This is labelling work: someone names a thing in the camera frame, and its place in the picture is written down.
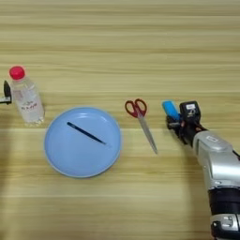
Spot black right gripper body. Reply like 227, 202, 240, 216
174, 119, 208, 146

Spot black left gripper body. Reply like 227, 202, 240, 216
0, 96, 13, 105

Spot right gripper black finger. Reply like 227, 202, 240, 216
165, 114, 181, 130

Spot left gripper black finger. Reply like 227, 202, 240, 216
3, 80, 13, 98

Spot blue rectangular eraser block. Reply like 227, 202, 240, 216
161, 99, 182, 122

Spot clear red-capped water bottle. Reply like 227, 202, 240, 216
8, 65, 46, 128

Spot thin black pen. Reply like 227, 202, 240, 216
66, 121, 108, 145

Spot light blue round plate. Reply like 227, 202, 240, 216
43, 106, 123, 179

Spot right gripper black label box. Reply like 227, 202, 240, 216
178, 100, 202, 122

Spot red handled scissors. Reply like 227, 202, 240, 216
125, 97, 158, 155

